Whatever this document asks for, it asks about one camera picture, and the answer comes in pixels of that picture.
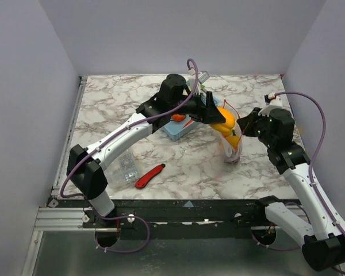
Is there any purple cabbage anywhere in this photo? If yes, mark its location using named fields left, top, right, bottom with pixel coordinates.
left=224, top=156, right=240, bottom=164

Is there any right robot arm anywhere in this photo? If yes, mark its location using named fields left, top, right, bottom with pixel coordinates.
left=237, top=108, right=345, bottom=271

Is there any yellow bell pepper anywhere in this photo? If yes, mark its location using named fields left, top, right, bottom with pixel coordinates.
left=210, top=107, right=236, bottom=137

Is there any clear plastic screw box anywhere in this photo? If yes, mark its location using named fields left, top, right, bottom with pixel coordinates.
left=105, top=150, right=140, bottom=188

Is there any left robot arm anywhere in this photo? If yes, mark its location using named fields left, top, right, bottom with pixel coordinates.
left=66, top=71, right=225, bottom=227

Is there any yellow lemon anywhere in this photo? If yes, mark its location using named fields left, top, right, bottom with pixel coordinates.
left=225, top=135, right=240, bottom=150

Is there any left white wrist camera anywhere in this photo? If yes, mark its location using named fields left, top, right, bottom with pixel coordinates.
left=186, top=68, right=210, bottom=94

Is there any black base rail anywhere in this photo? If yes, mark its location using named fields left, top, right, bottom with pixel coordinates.
left=47, top=199, right=281, bottom=244

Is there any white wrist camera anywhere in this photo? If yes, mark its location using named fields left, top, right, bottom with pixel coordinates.
left=258, top=93, right=283, bottom=117
left=186, top=68, right=210, bottom=94

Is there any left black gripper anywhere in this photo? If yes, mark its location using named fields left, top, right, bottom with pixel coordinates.
left=170, top=90, right=225, bottom=124

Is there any clear zip top bag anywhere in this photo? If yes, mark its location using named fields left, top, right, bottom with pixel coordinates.
left=215, top=99, right=244, bottom=165

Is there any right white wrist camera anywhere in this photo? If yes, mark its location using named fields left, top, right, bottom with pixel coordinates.
left=258, top=93, right=283, bottom=117

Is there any aluminium frame rail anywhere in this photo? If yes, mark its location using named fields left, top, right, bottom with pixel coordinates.
left=33, top=76, right=87, bottom=232

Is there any red utility knife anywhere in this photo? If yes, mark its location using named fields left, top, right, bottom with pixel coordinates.
left=135, top=163, right=166, bottom=189

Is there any blue plastic basket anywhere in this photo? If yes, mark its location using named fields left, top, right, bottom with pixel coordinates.
left=158, top=93, right=206, bottom=141

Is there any red chili pepper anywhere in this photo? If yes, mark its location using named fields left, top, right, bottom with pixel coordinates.
left=183, top=120, right=194, bottom=129

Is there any orange pumpkin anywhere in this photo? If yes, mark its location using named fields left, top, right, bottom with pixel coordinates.
left=171, top=114, right=186, bottom=122

